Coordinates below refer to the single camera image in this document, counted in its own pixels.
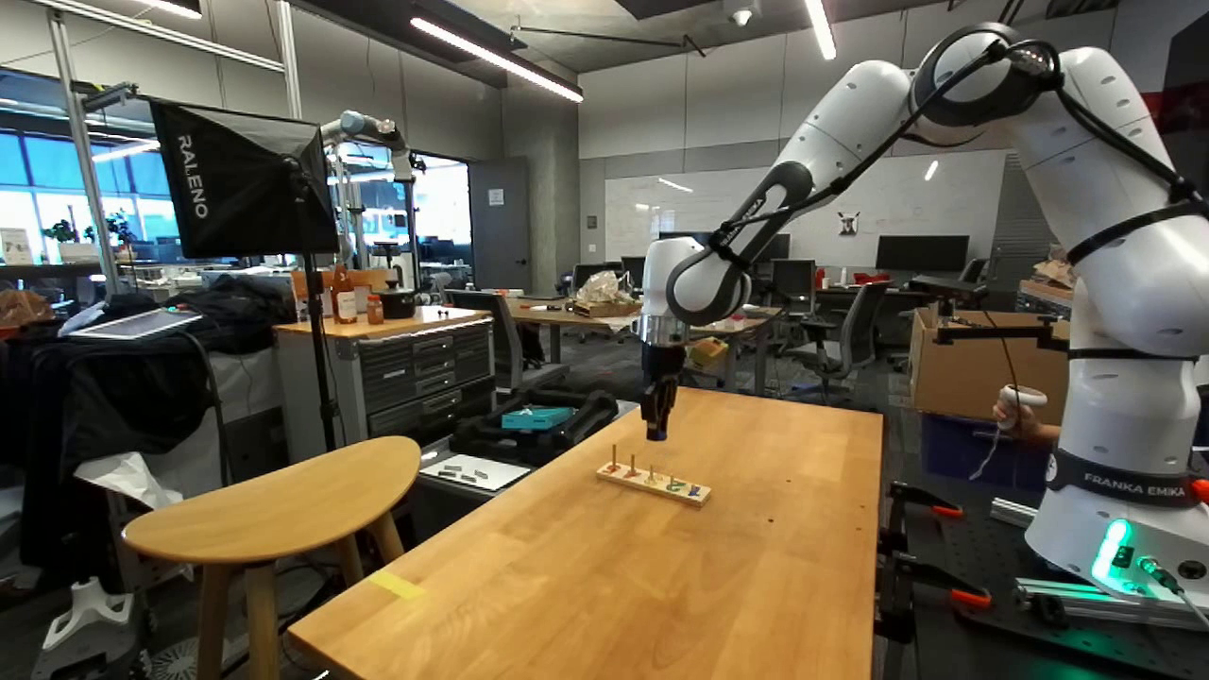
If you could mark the black bag with teal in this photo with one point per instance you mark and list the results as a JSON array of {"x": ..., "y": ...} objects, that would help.
[{"x": 533, "y": 423}]

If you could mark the background wooden table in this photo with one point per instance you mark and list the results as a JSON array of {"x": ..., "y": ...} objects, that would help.
[{"x": 711, "y": 344}]

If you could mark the blue storage bin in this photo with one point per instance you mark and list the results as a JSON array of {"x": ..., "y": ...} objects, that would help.
[{"x": 979, "y": 449}]

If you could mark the black draped cloth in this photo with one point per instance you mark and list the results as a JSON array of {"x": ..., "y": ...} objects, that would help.
[{"x": 197, "y": 399}]

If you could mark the cardboard box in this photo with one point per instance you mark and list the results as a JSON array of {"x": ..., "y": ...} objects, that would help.
[{"x": 966, "y": 359}]

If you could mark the white crumpled cloth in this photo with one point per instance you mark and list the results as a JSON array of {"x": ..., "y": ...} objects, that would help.
[{"x": 606, "y": 294}]

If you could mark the black softbox light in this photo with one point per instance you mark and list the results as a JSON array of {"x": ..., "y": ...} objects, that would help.
[{"x": 242, "y": 182}]

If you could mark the round wooden stool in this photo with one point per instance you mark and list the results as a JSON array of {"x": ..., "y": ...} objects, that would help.
[{"x": 242, "y": 530}]

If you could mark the orange clamp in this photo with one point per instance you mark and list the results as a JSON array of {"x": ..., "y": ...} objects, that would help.
[{"x": 901, "y": 568}]

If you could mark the wooden peg stand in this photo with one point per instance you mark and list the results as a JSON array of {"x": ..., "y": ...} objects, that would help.
[{"x": 644, "y": 478}]

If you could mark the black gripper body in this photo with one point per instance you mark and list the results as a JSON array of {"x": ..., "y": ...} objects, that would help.
[{"x": 658, "y": 376}]

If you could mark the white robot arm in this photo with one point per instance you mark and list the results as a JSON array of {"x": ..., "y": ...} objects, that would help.
[{"x": 1119, "y": 507}]

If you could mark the black light stand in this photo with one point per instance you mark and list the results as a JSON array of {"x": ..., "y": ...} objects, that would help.
[{"x": 313, "y": 278}]

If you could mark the grey drawer cabinet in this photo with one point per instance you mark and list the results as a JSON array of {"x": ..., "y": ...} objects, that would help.
[{"x": 413, "y": 376}]

